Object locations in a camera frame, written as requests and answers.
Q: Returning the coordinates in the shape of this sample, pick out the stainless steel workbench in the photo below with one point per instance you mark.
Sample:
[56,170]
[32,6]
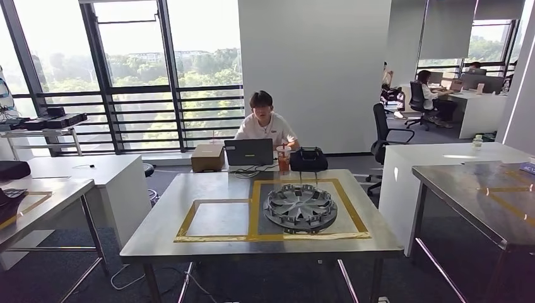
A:
[54,196]
[159,226]
[459,188]

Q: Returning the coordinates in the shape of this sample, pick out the black curved car part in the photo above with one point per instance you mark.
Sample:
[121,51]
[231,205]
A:
[8,205]

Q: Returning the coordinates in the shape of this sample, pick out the plastic cup red drink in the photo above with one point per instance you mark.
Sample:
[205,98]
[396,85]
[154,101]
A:
[284,161]

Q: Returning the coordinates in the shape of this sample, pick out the grey laptop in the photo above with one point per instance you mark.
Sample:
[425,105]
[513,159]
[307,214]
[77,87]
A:
[456,85]
[248,151]

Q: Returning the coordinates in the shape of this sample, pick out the person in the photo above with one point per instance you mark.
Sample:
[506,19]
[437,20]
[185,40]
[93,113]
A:
[475,65]
[426,94]
[385,77]
[267,127]

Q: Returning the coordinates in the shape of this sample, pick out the black handbag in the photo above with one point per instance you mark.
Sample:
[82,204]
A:
[308,161]

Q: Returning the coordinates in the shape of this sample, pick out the plastic cup with straw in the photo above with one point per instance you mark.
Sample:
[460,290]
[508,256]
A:
[215,141]

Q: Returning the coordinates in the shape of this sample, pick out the brown cardboard box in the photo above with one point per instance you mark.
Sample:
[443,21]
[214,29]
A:
[207,161]

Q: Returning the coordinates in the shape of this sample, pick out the silver car hubcap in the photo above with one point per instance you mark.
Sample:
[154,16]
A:
[301,209]

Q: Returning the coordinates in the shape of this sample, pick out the black office chair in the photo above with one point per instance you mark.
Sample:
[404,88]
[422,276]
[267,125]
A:
[380,121]
[416,96]

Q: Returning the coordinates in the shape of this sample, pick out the black round stool chrome base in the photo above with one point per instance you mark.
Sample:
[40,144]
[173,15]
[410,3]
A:
[148,169]

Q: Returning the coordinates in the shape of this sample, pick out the white table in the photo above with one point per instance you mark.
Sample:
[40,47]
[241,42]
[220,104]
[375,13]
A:
[397,200]
[125,200]

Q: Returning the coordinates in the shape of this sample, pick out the small grey computer monitor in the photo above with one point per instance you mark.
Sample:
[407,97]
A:
[436,77]

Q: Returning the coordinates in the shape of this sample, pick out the metal floor plate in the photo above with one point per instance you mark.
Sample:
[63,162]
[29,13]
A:
[383,300]

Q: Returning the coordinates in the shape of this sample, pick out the long black equipment box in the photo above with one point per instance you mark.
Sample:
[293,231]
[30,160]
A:
[62,121]

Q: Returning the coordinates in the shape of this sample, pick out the clear plastic bottle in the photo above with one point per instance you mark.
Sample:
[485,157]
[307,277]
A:
[477,143]

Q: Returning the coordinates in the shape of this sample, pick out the small black box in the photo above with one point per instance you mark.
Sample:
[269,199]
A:
[55,111]

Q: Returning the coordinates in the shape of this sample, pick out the grey roller blind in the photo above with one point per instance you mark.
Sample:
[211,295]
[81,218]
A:
[499,9]
[447,29]

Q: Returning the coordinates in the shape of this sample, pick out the green plastic crate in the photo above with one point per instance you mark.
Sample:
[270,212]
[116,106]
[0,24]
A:
[489,137]

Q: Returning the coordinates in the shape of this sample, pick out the steel cart table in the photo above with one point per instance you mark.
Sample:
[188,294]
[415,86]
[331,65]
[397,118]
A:
[42,133]

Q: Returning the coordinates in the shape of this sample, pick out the large grey computer monitor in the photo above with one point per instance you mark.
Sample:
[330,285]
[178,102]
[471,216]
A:
[485,83]

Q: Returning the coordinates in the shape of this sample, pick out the black flat case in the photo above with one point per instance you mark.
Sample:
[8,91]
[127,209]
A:
[12,170]

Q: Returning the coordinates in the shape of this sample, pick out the blue white flat box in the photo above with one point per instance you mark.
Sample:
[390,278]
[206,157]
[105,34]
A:
[528,168]

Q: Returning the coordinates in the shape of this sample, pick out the black window frame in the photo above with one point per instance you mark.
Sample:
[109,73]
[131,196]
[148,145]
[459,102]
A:
[169,62]

